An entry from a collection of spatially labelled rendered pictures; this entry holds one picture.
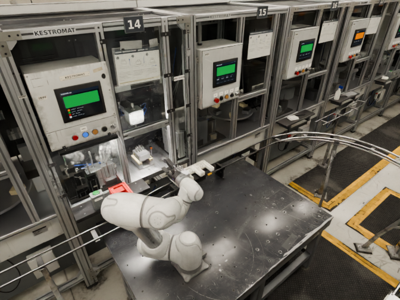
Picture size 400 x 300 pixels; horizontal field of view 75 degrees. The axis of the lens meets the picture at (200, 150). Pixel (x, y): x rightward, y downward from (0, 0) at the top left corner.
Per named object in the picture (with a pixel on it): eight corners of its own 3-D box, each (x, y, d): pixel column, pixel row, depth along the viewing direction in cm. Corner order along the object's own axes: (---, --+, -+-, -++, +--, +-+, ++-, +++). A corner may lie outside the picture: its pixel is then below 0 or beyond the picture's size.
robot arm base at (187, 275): (214, 263, 169) (214, 259, 166) (186, 284, 158) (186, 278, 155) (197, 244, 181) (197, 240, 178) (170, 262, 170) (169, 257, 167)
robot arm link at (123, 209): (172, 263, 164) (138, 258, 167) (177, 237, 173) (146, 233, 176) (138, 225, 100) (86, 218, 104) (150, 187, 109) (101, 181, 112)
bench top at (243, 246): (168, 361, 129) (168, 358, 127) (96, 226, 200) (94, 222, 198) (333, 219, 205) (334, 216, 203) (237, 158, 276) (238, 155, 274)
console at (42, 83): (53, 153, 153) (24, 75, 128) (43, 134, 172) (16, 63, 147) (121, 133, 174) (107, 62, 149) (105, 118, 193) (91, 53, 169)
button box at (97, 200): (95, 211, 177) (91, 197, 171) (91, 204, 182) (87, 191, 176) (106, 206, 181) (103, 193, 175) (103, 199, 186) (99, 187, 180)
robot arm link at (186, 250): (199, 273, 157) (199, 250, 146) (170, 268, 160) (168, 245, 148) (204, 250, 171) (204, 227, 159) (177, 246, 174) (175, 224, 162)
